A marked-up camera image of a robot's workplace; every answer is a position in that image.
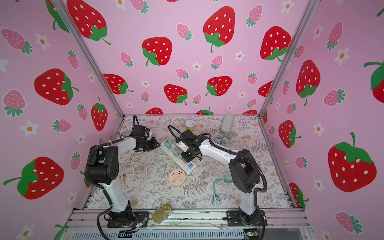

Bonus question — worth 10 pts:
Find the gold sardine tin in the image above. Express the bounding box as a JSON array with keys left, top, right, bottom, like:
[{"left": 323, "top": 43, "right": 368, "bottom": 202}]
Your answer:
[{"left": 151, "top": 203, "right": 173, "bottom": 224}]

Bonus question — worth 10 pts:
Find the silver aluminium corner post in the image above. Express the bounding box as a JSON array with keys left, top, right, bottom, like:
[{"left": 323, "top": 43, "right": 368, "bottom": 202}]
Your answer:
[
  {"left": 259, "top": 0, "right": 320, "bottom": 120},
  {"left": 53, "top": 0, "right": 125, "bottom": 119}
]

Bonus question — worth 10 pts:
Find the teal charger plug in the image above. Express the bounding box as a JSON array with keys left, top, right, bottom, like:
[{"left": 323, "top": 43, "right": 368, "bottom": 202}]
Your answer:
[
  {"left": 215, "top": 137, "right": 223, "bottom": 145},
  {"left": 165, "top": 140, "right": 173, "bottom": 149}
]

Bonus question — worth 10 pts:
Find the white multicolour power strip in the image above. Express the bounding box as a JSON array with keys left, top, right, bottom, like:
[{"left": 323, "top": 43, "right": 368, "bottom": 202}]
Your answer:
[{"left": 161, "top": 140, "right": 197, "bottom": 176}]

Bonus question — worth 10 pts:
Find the light green charger plug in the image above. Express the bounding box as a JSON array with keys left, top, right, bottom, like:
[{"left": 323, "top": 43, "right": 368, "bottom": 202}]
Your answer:
[
  {"left": 222, "top": 137, "right": 230, "bottom": 144},
  {"left": 172, "top": 148, "right": 180, "bottom": 157}
]

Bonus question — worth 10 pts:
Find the yellow labelled food can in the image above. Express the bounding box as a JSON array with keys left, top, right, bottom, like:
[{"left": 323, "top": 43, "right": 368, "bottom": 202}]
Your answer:
[{"left": 185, "top": 120, "right": 195, "bottom": 132}]

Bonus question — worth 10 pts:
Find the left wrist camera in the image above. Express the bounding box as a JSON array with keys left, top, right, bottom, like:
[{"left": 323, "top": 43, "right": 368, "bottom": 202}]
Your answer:
[{"left": 130, "top": 115, "right": 151, "bottom": 139}]

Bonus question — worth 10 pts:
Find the silver aluminium corner post left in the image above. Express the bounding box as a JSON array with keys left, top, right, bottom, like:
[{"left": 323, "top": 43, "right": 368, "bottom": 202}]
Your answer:
[{"left": 53, "top": 0, "right": 125, "bottom": 119}]

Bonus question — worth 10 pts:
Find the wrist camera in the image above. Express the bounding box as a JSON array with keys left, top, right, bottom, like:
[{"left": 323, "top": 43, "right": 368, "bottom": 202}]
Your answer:
[
  {"left": 130, "top": 115, "right": 151, "bottom": 139},
  {"left": 176, "top": 129, "right": 196, "bottom": 152}
]

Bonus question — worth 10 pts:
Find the beige power strip cord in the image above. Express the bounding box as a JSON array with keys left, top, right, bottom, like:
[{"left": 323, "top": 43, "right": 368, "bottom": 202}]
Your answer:
[{"left": 119, "top": 154, "right": 178, "bottom": 190}]

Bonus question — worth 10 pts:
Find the silver aluminium corner post right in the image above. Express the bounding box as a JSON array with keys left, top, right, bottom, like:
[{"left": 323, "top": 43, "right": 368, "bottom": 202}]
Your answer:
[{"left": 259, "top": 0, "right": 320, "bottom": 120}]

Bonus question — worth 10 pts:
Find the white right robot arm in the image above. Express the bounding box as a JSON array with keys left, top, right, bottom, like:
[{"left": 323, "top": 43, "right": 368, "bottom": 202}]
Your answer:
[{"left": 176, "top": 133, "right": 268, "bottom": 226}]

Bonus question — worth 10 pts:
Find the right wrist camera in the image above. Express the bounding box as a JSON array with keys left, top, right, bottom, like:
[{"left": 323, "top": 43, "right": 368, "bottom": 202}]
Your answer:
[{"left": 176, "top": 129, "right": 196, "bottom": 152}]

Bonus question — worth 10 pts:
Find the round pink power socket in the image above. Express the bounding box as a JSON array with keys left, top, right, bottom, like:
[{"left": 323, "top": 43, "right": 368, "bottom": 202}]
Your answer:
[{"left": 169, "top": 169, "right": 187, "bottom": 188}]

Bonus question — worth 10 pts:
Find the pale green glasses case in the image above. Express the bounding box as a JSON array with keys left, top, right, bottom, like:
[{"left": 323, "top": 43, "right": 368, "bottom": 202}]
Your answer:
[{"left": 221, "top": 114, "right": 234, "bottom": 134}]

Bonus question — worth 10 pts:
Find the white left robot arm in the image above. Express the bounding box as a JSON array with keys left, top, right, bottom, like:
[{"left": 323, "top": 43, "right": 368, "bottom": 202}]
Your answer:
[{"left": 85, "top": 137, "right": 160, "bottom": 227}]

